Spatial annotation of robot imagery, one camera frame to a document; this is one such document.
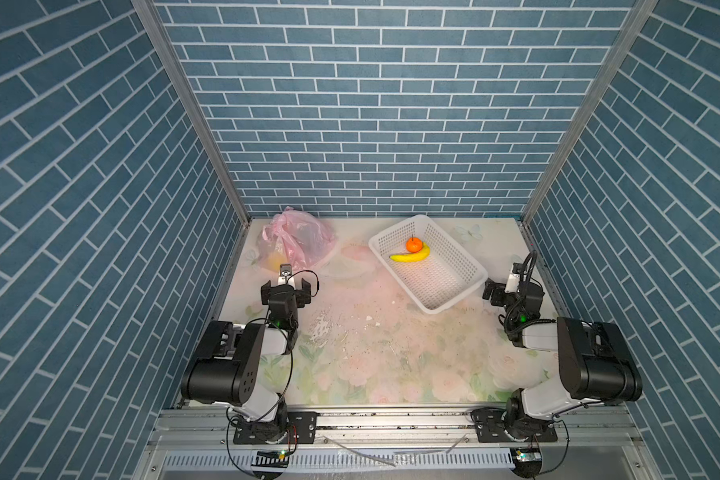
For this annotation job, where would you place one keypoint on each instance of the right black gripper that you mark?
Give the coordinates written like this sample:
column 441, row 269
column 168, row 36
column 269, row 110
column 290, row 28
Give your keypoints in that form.
column 495, row 289

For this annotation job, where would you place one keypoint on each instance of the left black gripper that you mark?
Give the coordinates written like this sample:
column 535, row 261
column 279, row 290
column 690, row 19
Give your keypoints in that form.
column 268, row 291

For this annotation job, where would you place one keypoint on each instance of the pink plastic bag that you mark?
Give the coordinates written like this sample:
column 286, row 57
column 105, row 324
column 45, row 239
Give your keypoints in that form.
column 294, row 237

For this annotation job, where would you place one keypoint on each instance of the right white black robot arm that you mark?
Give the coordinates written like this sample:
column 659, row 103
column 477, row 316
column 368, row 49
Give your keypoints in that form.
column 595, row 365

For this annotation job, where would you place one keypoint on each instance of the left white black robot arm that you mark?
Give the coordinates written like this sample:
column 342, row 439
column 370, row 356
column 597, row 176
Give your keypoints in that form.
column 224, row 366

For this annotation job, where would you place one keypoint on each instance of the white plastic basket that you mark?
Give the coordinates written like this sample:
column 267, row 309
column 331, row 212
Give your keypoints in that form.
column 436, row 283

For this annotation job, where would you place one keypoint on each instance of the yellow banana in basket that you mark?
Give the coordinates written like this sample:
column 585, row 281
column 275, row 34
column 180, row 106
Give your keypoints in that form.
column 412, row 257

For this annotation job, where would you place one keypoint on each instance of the orange tangerine in basket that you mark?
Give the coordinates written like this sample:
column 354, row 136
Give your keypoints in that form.
column 414, row 245

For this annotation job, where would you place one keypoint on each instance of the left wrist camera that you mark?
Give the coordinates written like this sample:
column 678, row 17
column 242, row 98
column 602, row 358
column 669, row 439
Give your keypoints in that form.
column 285, row 275

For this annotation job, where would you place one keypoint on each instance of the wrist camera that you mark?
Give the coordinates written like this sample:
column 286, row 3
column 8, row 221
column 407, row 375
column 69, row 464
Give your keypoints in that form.
column 515, row 278
column 285, row 275

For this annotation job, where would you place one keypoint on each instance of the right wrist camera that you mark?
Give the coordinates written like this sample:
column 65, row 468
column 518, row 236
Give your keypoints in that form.
column 515, row 278

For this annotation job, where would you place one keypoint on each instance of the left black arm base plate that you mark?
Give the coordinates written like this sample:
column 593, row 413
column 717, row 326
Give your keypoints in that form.
column 274, row 427

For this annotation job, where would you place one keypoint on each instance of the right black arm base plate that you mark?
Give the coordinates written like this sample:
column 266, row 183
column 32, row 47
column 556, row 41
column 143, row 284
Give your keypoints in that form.
column 494, row 425

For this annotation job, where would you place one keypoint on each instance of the aluminium front rail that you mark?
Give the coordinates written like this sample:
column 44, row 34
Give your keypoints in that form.
column 407, row 426

